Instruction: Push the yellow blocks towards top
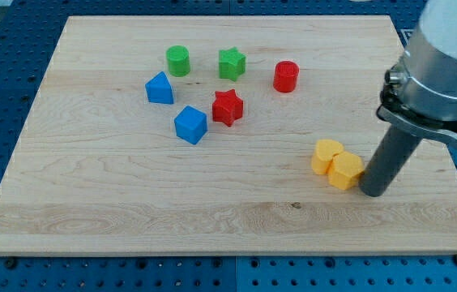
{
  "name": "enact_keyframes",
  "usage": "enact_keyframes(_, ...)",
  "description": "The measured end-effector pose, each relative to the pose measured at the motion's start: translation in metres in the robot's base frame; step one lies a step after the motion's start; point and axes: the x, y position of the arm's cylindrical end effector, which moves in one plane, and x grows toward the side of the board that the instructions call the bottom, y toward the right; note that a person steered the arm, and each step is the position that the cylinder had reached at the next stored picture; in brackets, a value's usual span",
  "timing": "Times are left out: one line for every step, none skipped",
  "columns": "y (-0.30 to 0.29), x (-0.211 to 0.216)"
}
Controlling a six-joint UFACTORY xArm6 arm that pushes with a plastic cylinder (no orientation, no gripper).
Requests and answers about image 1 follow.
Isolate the red cylinder block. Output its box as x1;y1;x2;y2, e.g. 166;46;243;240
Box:
273;60;300;93

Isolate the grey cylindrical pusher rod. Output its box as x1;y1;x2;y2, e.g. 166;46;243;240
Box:
359;126;421;197

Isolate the blue triangle block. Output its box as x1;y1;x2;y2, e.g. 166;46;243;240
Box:
145;71;174;104

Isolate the green star block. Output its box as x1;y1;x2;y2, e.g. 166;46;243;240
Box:
218;47;246;82

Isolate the yellow heart block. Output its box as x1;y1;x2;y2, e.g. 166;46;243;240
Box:
311;139;344;174

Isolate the blue cube block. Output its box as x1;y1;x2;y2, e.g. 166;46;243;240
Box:
174;105;207;144

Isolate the light wooden board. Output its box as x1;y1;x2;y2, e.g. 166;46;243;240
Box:
0;15;457;257

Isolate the red star block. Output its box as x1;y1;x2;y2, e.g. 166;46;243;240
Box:
212;89;244;127

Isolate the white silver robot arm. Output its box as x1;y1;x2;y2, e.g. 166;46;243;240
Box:
377;0;457;148

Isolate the yellow hexagon block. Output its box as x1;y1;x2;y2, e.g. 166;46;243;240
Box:
327;151;364;190

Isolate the green cylinder block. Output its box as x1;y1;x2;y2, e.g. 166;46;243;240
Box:
166;45;190;77

